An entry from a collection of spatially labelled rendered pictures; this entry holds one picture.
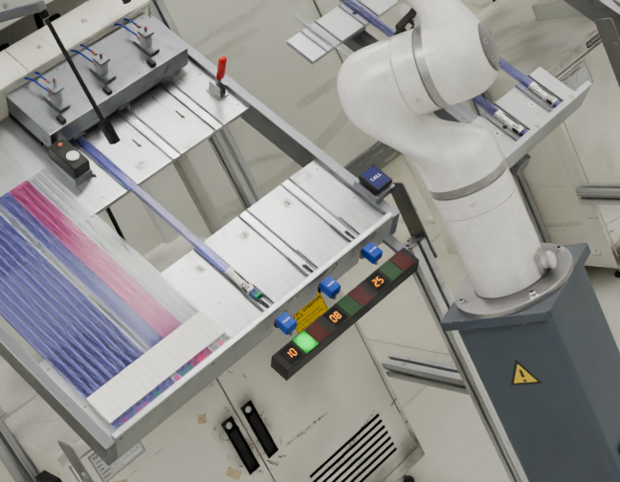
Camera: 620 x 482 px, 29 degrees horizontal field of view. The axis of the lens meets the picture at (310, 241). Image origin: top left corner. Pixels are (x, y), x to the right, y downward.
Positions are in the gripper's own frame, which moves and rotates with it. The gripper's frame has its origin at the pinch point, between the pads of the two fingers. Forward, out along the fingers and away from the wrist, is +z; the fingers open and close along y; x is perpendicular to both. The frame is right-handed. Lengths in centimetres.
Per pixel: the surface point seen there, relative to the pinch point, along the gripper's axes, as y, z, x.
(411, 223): 21.4, 16.8, 25.2
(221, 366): 71, 15, 23
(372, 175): 25.1, 8.9, 15.0
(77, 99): 53, 18, -34
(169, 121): 40, 21, -22
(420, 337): -21, 118, 33
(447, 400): 1, 94, 51
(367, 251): 36.7, 10.6, 25.1
